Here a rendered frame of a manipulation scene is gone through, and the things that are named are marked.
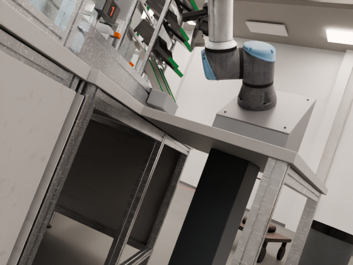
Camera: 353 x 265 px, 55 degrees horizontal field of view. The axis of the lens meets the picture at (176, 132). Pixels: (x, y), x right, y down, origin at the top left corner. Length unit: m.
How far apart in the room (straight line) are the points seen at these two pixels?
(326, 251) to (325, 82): 7.76
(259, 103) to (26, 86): 0.90
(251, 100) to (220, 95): 10.43
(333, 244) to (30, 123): 3.50
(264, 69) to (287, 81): 10.00
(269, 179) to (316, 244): 3.06
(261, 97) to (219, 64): 0.20
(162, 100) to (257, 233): 0.63
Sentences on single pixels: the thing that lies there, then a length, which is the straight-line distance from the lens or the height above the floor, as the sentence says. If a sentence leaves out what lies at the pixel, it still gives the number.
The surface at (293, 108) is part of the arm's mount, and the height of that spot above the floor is 1.08.
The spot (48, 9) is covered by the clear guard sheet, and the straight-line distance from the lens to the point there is 0.65.
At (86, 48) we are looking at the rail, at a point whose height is 0.91.
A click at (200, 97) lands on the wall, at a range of 11.99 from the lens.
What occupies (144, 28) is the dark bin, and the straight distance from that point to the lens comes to 1.86.
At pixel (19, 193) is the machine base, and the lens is 0.69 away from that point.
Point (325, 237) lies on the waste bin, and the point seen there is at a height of 0.54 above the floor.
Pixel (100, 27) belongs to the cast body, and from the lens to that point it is 1.23.
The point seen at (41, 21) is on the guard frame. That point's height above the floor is 0.88.
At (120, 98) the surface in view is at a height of 0.84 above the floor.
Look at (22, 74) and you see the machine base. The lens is 0.58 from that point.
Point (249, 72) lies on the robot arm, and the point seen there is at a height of 1.12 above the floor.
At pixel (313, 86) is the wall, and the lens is 11.06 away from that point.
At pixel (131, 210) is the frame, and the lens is 1.43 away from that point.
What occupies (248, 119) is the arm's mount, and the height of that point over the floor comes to 0.97.
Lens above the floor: 0.75
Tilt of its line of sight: 4 degrees up
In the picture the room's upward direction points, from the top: 21 degrees clockwise
